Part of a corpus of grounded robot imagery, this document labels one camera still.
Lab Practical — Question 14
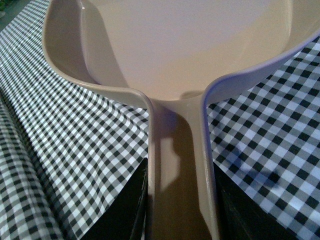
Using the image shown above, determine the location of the black white checkered bedsheet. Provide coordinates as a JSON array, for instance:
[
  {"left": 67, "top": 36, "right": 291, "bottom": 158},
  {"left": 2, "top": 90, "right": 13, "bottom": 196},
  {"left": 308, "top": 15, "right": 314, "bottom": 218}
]
[{"left": 0, "top": 0, "right": 320, "bottom": 240}]

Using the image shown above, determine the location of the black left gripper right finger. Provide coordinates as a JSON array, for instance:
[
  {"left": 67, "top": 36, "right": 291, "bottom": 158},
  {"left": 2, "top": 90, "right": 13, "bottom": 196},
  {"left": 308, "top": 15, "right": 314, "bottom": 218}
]
[{"left": 214, "top": 164, "right": 297, "bottom": 240}]

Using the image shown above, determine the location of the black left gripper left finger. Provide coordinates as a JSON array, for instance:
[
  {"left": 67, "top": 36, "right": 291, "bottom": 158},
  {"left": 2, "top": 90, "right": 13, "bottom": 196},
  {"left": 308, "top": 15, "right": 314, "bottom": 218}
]
[{"left": 82, "top": 158, "right": 148, "bottom": 240}]

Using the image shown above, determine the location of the beige plastic dustpan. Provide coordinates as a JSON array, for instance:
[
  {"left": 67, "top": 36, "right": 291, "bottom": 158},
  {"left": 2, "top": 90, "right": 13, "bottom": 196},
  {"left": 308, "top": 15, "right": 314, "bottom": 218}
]
[{"left": 42, "top": 0, "right": 320, "bottom": 240}]

